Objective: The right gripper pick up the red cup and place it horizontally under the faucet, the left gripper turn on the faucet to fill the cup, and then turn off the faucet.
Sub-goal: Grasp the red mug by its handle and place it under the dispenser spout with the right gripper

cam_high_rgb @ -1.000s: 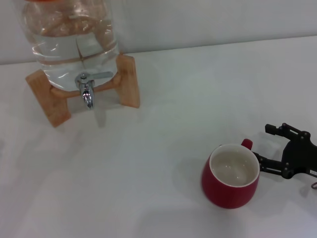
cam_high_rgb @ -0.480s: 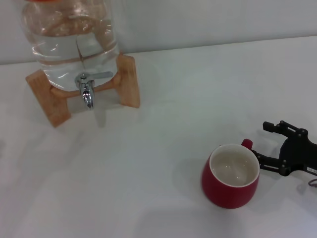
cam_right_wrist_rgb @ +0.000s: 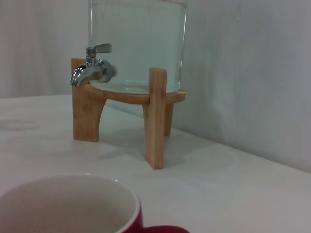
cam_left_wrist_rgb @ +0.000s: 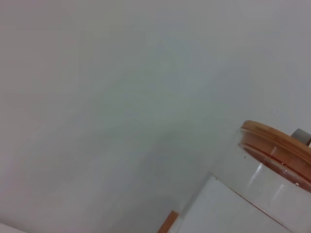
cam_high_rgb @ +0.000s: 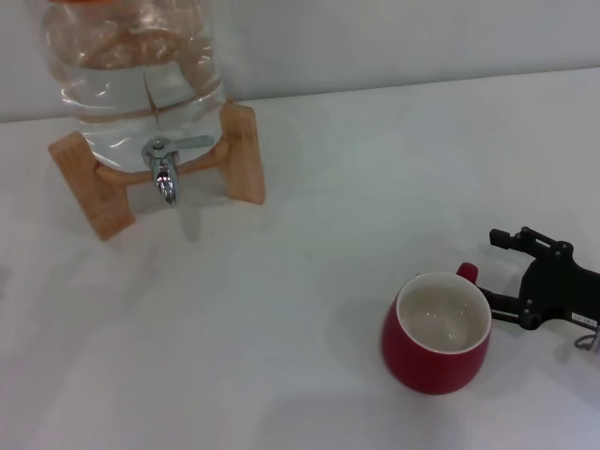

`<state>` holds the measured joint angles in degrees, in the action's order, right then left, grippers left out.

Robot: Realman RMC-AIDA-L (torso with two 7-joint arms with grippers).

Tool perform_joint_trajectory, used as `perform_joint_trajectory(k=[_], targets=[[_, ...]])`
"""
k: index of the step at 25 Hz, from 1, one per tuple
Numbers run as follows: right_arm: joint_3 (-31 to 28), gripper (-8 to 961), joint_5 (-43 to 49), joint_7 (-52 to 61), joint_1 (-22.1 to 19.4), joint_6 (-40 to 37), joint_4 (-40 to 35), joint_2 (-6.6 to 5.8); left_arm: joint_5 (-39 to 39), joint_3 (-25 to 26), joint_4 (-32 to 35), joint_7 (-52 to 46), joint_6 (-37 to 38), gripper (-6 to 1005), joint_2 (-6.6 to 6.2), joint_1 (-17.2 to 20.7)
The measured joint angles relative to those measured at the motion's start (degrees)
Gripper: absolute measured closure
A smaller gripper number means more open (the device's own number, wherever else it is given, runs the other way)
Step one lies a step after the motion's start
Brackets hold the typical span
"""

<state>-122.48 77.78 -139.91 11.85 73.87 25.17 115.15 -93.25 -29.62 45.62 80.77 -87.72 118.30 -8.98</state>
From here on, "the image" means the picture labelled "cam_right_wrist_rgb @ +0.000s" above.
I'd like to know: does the chrome faucet with lever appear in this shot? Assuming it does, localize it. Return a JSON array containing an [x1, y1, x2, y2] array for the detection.
[[69, 43, 119, 87]]

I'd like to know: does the wooden dispenser stand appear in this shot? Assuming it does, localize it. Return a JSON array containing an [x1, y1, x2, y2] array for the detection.
[[70, 57, 187, 170]]

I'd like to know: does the red ceramic cup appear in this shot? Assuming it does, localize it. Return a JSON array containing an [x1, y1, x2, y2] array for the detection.
[[0, 172, 192, 233]]

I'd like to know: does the clear glass water dispenser jar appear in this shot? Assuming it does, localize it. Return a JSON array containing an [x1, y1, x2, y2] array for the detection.
[[87, 0, 187, 94]]

